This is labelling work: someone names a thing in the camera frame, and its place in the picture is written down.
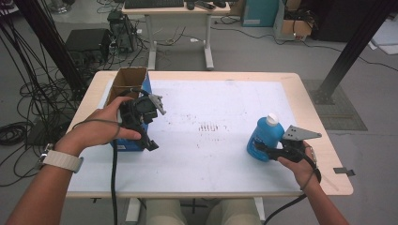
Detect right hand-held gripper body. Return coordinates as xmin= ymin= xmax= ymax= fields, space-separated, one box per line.
xmin=277 ymin=125 xmax=323 ymax=163

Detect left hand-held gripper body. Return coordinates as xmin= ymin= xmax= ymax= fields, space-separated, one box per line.
xmin=118 ymin=93 xmax=167 ymax=148

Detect blue bottle with white cap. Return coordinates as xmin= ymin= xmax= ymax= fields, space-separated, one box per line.
xmin=246 ymin=112 xmax=285 ymax=163

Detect blue cardboard box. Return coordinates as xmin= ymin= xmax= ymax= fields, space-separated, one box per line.
xmin=104 ymin=66 xmax=153 ymax=153

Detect person's right hand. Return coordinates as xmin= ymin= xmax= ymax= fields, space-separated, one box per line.
xmin=276 ymin=140 xmax=322 ymax=190

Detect person's left hand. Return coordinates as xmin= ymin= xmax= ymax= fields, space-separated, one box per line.
xmin=54 ymin=96 xmax=143 ymax=158

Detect white table mat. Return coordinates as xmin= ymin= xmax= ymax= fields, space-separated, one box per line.
xmin=67 ymin=79 xmax=303 ymax=193

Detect grey tape strip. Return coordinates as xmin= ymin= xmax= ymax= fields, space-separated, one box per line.
xmin=332 ymin=167 xmax=357 ymax=177

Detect wooden table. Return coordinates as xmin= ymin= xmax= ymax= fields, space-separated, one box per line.
xmin=66 ymin=69 xmax=355 ymax=223

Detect dark floor mat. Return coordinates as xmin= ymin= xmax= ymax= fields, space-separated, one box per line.
xmin=301 ymin=79 xmax=369 ymax=131

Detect person's right leg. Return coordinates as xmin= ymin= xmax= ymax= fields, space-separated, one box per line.
xmin=206 ymin=198 xmax=262 ymax=225

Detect computer tower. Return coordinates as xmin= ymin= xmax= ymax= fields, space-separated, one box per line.
xmin=107 ymin=9 xmax=139 ymax=53

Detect white band wristwatch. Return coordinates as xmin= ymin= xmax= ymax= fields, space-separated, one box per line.
xmin=37 ymin=143 xmax=84 ymax=173

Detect black equipment case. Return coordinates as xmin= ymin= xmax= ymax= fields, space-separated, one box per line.
xmin=65 ymin=28 xmax=112 ymax=68

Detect white desk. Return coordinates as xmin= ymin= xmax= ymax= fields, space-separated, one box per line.
xmin=121 ymin=3 xmax=231 ymax=71

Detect black keyboard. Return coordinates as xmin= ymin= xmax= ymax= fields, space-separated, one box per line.
xmin=124 ymin=0 xmax=186 ymax=9

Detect black metal stand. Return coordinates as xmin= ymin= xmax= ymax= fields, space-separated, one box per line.
xmin=309 ymin=0 xmax=398 ymax=106
xmin=13 ymin=0 xmax=88 ymax=101

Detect brown cardboard box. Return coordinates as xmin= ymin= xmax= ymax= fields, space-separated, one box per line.
xmin=273 ymin=0 xmax=314 ymax=41

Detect teal box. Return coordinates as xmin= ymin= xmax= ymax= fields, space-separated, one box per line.
xmin=241 ymin=0 xmax=280 ymax=28

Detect white paper sheets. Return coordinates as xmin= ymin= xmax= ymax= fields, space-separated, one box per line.
xmin=367 ymin=18 xmax=398 ymax=55

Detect thin grey wrist cord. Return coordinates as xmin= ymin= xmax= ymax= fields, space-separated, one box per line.
xmin=71 ymin=117 xmax=122 ymax=142

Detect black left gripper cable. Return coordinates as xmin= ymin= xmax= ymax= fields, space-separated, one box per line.
xmin=110 ymin=139 xmax=119 ymax=225

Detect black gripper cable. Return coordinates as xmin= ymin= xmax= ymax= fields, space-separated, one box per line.
xmin=263 ymin=156 xmax=323 ymax=225
xmin=110 ymin=139 xmax=119 ymax=225

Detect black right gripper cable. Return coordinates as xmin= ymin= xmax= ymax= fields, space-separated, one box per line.
xmin=263 ymin=156 xmax=323 ymax=225

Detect black cable bundle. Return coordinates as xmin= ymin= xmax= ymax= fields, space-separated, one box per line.
xmin=0 ymin=18 xmax=83 ymax=188

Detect long black floor cable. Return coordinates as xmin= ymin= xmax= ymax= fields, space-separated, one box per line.
xmin=210 ymin=26 xmax=398 ymax=73

